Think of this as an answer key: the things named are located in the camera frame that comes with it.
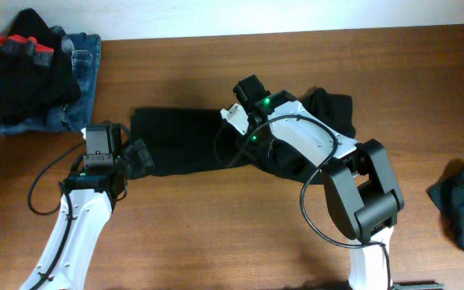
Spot black t-shirt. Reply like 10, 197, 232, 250
130, 88, 356, 183

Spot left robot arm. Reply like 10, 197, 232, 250
22, 122, 154, 289

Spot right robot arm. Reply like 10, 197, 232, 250
221, 75, 444, 289

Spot folded blue denim jeans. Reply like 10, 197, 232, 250
0, 32, 102, 135

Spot black garment with red trim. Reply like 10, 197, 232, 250
0, 8, 81, 125

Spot right black cable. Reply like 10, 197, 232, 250
213, 114, 392, 290

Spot black cable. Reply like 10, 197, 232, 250
213, 114, 392, 290
27, 122, 132, 290

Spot left black cable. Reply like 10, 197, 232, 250
27, 122, 132, 290

